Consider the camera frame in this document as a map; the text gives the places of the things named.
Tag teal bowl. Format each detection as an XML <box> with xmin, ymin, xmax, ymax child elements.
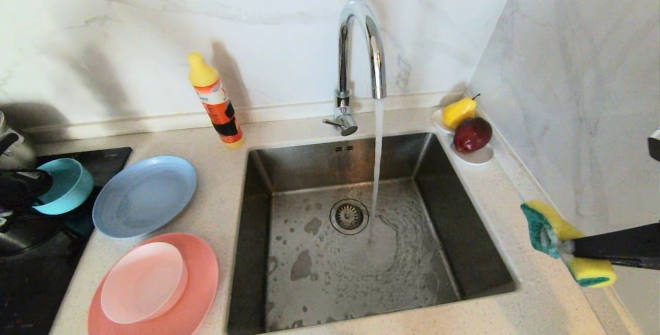
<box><xmin>32</xmin><ymin>158</ymin><xmax>94</xmax><ymax>215</ymax></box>

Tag yellow pear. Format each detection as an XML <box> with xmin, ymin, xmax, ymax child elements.
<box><xmin>443</xmin><ymin>94</ymin><xmax>481</xmax><ymax>130</ymax></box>

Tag stainless steel pot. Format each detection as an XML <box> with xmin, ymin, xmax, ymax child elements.
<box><xmin>0</xmin><ymin>111</ymin><xmax>37</xmax><ymax>171</ymax></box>

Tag blue plate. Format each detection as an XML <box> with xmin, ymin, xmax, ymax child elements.
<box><xmin>93</xmin><ymin>156</ymin><xmax>197</xmax><ymax>239</ymax></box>

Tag orange dish soap bottle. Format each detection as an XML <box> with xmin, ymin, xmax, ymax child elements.
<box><xmin>187</xmin><ymin>52</ymin><xmax>245</xmax><ymax>149</ymax></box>

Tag small light pink plate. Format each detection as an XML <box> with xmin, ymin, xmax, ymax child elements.
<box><xmin>101</xmin><ymin>242</ymin><xmax>189</xmax><ymax>324</ymax></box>

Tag yellow sponge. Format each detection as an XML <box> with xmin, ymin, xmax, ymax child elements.
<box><xmin>521</xmin><ymin>200</ymin><xmax>617</xmax><ymax>288</ymax></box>

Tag black induction cooktop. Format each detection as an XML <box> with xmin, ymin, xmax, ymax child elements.
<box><xmin>0</xmin><ymin>147</ymin><xmax>133</xmax><ymax>335</ymax></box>

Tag large salmon pink plate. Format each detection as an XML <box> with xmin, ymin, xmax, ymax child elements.
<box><xmin>88</xmin><ymin>232</ymin><xmax>219</xmax><ymax>335</ymax></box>

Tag stainless steel sink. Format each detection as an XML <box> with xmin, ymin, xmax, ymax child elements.
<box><xmin>227</xmin><ymin>132</ymin><xmax>518</xmax><ymax>334</ymax></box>

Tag dark red apple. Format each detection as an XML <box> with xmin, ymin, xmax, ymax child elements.
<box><xmin>453</xmin><ymin>117</ymin><xmax>493</xmax><ymax>154</ymax></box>

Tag metal sink drain strainer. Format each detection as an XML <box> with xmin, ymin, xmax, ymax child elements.
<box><xmin>330</xmin><ymin>199</ymin><xmax>370</xmax><ymax>236</ymax></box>

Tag chrome gooseneck faucet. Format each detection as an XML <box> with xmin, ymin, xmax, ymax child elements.
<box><xmin>324</xmin><ymin>0</ymin><xmax>387</xmax><ymax>137</ymax></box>

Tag white fruit dish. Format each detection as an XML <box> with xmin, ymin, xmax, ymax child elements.
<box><xmin>432</xmin><ymin>109</ymin><xmax>494</xmax><ymax>166</ymax></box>

